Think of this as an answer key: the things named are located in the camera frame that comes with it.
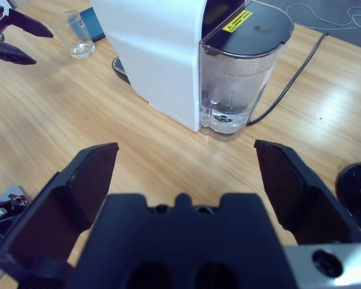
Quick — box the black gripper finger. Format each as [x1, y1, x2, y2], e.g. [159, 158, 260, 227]
[0, 142, 120, 281]
[254, 139, 361, 247]

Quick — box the clear drinking glass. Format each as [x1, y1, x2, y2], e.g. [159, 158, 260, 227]
[52, 10, 96, 60]

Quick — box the white capsule coffee machine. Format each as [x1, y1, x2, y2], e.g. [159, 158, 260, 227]
[90, 0, 250, 133]

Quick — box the black capsule holder with rods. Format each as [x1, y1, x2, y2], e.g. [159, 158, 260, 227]
[335, 161, 361, 234]

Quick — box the blue rectangular tray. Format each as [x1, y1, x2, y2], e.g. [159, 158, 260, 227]
[79, 7, 106, 42]

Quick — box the clear water tank black lid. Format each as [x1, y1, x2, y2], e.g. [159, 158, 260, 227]
[198, 0, 295, 142]

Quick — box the metal bracket with dark post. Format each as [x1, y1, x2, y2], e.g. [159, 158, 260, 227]
[0, 184, 32, 250]

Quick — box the black power cable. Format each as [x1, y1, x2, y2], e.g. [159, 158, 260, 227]
[247, 31, 329, 126]

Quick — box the white floor cable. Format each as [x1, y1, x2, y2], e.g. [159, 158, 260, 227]
[285, 2, 361, 31]

